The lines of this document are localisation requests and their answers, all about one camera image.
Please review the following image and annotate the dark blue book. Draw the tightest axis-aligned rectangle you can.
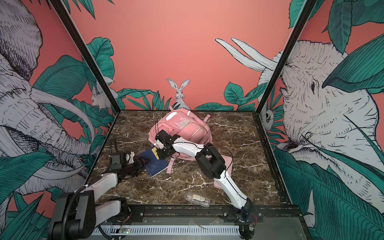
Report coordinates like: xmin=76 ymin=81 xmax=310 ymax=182
xmin=140 ymin=147 xmax=169 ymax=178

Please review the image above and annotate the pink student backpack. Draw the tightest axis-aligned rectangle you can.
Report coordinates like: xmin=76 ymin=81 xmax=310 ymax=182
xmin=149 ymin=109 xmax=213 ymax=160

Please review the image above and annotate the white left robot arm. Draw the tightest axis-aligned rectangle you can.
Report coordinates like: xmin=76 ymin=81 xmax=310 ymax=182
xmin=48 ymin=157 xmax=150 ymax=240

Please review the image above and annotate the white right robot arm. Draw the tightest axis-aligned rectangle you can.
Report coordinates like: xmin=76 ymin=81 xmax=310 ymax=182
xmin=155 ymin=131 xmax=254 ymax=223

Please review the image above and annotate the pink pencil case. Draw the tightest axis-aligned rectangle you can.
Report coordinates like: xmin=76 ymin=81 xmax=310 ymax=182
xmin=214 ymin=155 xmax=233 ymax=190

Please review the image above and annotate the clear plastic eraser box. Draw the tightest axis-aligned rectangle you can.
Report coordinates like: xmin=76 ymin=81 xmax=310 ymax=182
xmin=185 ymin=193 xmax=211 ymax=208

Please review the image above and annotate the white ventilation grille strip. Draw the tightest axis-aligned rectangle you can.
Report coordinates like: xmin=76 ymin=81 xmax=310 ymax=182
xmin=102 ymin=225 xmax=240 ymax=236

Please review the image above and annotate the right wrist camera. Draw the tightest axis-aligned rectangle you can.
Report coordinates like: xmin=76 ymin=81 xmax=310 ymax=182
xmin=155 ymin=130 xmax=171 ymax=149

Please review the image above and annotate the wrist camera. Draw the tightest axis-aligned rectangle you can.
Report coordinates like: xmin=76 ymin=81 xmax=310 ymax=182
xmin=109 ymin=152 xmax=135 ymax=172
xmin=155 ymin=130 xmax=171 ymax=149

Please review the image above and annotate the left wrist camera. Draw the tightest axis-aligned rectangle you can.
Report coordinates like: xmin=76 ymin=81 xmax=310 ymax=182
xmin=109 ymin=152 xmax=135 ymax=172

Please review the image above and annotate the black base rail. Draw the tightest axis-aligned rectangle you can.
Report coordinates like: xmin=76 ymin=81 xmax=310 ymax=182
xmin=127 ymin=205 xmax=305 ymax=224

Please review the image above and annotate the black frame post left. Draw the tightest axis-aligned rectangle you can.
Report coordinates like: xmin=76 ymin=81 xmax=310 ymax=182
xmin=50 ymin=0 xmax=121 ymax=115

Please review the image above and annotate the black frame post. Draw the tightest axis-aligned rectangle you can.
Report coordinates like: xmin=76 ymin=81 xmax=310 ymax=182
xmin=256 ymin=0 xmax=317 ymax=115
xmin=50 ymin=0 xmax=121 ymax=115

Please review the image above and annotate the black frame post right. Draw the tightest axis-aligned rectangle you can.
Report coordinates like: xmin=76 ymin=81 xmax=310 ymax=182
xmin=256 ymin=0 xmax=317 ymax=115

